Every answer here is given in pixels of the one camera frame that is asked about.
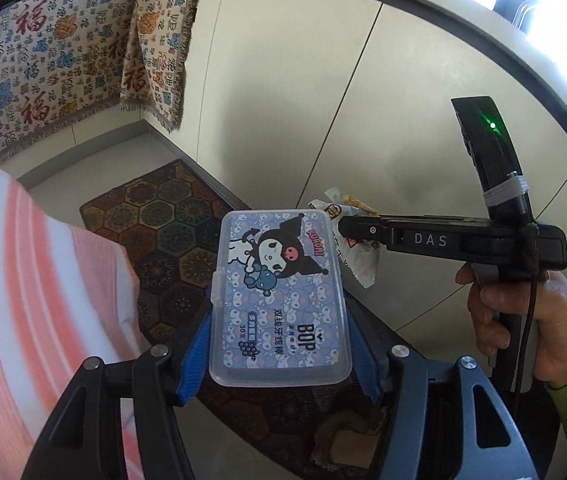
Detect cream lower cabinets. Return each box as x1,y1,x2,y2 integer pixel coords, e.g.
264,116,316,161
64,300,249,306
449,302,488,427
138,0,567,361

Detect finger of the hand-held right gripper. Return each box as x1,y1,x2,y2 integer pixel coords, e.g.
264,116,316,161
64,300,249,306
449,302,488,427
338,214,394,253

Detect narrow printed fringed blanket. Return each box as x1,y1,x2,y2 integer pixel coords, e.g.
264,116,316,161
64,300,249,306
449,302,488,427
120,0,200,133

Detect clear plastic floss box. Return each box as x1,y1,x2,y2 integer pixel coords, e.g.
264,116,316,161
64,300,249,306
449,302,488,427
208,208,354,388

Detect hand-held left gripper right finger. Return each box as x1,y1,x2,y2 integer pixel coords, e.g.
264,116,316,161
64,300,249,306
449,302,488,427
344,294,539,480

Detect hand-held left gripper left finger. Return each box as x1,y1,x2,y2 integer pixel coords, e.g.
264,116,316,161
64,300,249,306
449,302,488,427
21,300,214,480

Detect dark cable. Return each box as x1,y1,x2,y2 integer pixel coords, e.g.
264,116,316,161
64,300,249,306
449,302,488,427
513,225,539,401

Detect wide printed fringed blanket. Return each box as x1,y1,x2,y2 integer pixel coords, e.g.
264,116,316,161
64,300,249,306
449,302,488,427
0,0,142,166

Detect hexagon patterned rug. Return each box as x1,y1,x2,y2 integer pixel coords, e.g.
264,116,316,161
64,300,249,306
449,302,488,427
80,159,414,468

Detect white yellow snack wrapper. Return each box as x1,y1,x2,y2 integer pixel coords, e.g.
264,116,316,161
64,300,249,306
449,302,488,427
308,187,381,289

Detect person's right hand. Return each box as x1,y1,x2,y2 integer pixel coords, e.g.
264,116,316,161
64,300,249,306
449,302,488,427
456,262,567,390

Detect pink striped tablecloth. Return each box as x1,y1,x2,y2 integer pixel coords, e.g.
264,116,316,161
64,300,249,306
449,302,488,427
0,161,144,480

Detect window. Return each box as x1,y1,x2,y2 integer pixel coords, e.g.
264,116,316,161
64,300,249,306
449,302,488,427
386,0,567,61

